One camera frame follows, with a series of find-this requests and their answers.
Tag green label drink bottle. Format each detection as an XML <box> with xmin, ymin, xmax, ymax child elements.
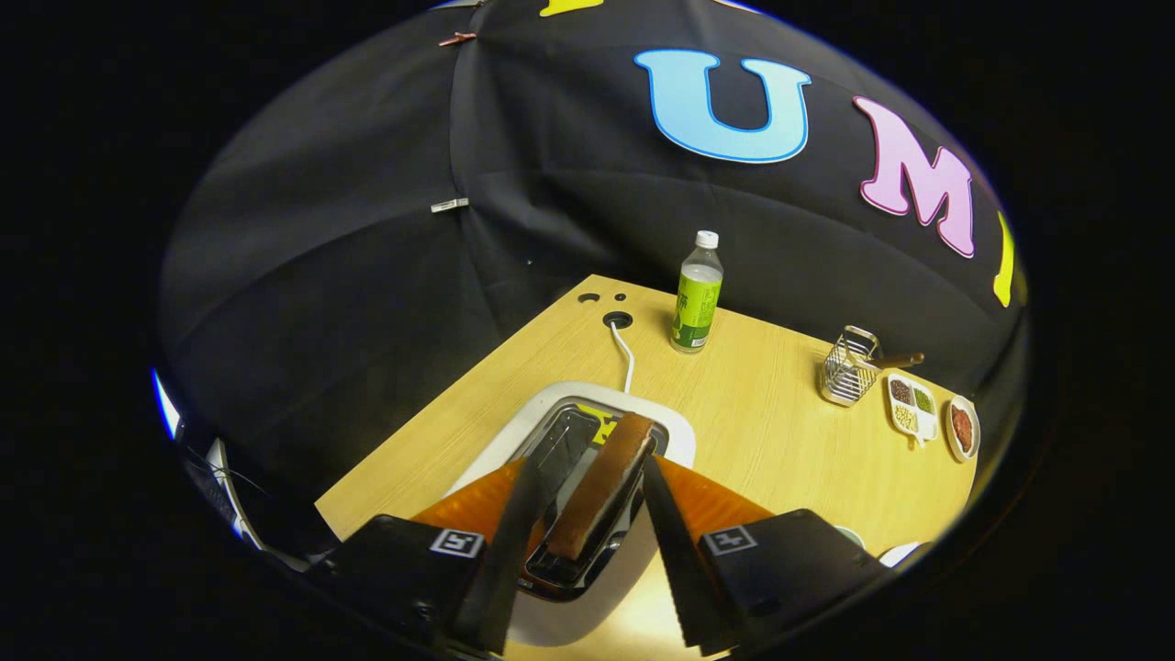
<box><xmin>669</xmin><ymin>230</ymin><xmax>724</xmax><ymax>354</ymax></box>

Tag black backdrop cloth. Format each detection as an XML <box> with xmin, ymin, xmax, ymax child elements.
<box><xmin>156</xmin><ymin>0</ymin><xmax>1029</xmax><ymax>552</ymax></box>

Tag bread slice with brown crust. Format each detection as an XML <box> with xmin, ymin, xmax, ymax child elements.
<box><xmin>548</xmin><ymin>412</ymin><xmax>657</xmax><ymax>562</ymax></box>

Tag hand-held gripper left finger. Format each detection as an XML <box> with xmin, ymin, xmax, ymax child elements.
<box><xmin>308</xmin><ymin>439</ymin><xmax>563</xmax><ymax>657</ymax></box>

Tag white round plate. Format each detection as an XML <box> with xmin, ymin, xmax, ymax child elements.
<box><xmin>946</xmin><ymin>395</ymin><xmax>981</xmax><ymax>463</ymax></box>

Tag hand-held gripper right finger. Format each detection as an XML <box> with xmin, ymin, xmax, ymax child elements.
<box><xmin>641</xmin><ymin>454</ymin><xmax>890</xmax><ymax>658</ymax></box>

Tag white divided dish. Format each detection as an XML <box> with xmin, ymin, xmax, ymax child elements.
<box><xmin>886</xmin><ymin>372</ymin><xmax>939</xmax><ymax>448</ymax></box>

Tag wire mesh utensil holder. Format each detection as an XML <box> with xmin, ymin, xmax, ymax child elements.
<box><xmin>818</xmin><ymin>325</ymin><xmax>880</xmax><ymax>407</ymax></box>

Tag white toaster cable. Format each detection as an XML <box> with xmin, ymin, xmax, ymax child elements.
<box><xmin>610</xmin><ymin>319</ymin><xmax>636</xmax><ymax>394</ymax></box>

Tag white toaster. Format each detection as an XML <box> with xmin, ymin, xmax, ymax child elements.
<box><xmin>445</xmin><ymin>381</ymin><xmax>697</xmax><ymax>648</ymax></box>

